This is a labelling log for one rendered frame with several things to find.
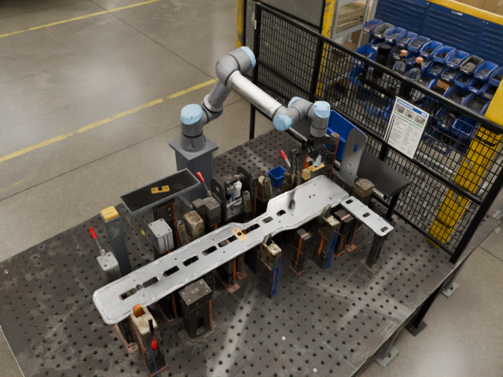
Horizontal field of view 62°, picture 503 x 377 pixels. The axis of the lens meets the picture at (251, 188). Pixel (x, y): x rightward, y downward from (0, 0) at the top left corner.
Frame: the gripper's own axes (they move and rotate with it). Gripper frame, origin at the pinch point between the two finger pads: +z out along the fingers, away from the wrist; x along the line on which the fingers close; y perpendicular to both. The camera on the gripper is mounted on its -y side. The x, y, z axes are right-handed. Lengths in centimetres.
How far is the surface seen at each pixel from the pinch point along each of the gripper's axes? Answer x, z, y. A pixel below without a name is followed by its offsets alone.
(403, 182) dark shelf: 23, 22, -48
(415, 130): 16, -6, -55
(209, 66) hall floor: -326, 128, -136
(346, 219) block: 21.1, 25.8, -5.1
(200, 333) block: 20, 47, 85
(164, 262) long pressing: -6, 20, 85
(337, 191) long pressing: 4.3, 24.1, -15.0
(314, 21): -166, 20, -155
